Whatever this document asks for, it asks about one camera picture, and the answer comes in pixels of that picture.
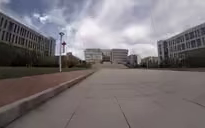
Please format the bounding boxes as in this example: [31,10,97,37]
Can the wide stone stairs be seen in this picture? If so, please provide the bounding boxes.
[91,62,130,70]

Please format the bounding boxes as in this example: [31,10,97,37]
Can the white twin-block building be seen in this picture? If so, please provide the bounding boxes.
[83,48,129,65]

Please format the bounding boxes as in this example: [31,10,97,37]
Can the small pale building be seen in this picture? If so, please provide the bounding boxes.
[127,54,139,66]

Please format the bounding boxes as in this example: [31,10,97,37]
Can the low brown building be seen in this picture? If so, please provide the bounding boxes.
[54,51,84,68]

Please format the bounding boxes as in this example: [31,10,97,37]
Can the grey paved plaza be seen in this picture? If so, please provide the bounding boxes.
[4,67,205,128]

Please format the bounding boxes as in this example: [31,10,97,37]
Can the white lamp pole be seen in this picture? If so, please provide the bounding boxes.
[58,31,66,73]

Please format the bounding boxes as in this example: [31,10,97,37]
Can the low pale building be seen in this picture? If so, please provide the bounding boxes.
[140,55,160,67]

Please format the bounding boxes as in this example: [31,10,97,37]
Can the grey stone kerb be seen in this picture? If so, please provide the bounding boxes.
[0,70,97,128]

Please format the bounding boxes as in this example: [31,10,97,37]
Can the row of trees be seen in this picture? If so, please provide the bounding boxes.
[0,39,91,69]

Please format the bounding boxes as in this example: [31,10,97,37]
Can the green grass lawn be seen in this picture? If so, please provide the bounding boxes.
[0,65,88,81]

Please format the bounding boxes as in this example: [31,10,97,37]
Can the red brick strip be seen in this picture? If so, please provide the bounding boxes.
[0,68,95,112]

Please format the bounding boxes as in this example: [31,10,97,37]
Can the long grey building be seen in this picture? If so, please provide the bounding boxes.
[0,6,57,67]

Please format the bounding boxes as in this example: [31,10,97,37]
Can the grey building with windows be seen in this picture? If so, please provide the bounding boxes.
[157,18,205,69]

